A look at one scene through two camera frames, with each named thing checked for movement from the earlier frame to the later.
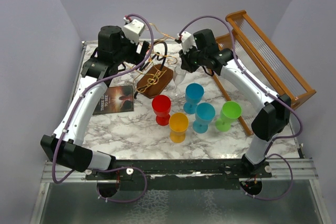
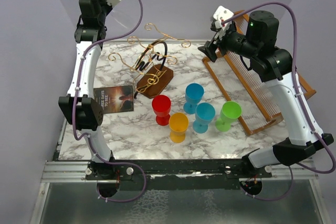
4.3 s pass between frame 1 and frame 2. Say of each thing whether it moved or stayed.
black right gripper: moved
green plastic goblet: stayed
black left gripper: moved
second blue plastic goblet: stayed
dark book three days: stayed
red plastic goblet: stayed
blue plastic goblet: stayed
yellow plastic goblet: stayed
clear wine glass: moved
